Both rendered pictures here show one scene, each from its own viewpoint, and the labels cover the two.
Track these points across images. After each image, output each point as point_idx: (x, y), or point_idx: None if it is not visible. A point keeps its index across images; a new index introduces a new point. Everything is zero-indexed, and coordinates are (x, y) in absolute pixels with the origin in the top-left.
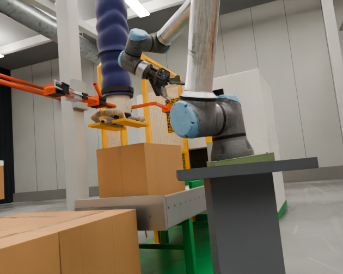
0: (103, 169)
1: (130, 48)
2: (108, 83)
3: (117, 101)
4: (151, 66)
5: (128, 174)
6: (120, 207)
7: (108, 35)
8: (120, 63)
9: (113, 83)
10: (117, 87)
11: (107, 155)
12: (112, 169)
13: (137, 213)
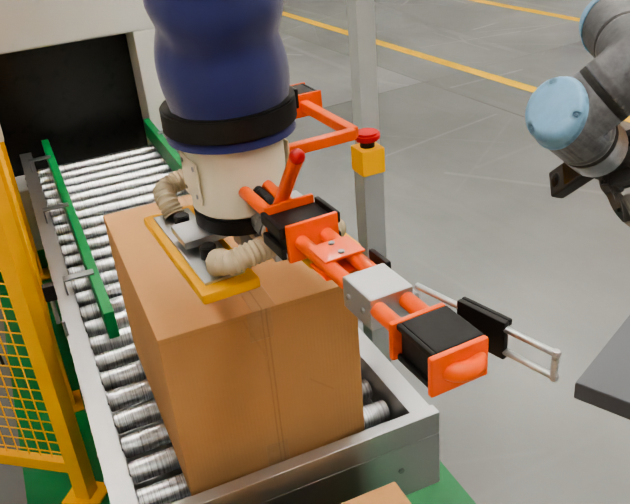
0: (197, 396)
1: None
2: (250, 102)
3: (274, 167)
4: None
5: (300, 382)
6: (309, 485)
7: None
8: (563, 142)
9: (269, 101)
10: (285, 115)
11: (213, 349)
12: (237, 386)
13: (364, 479)
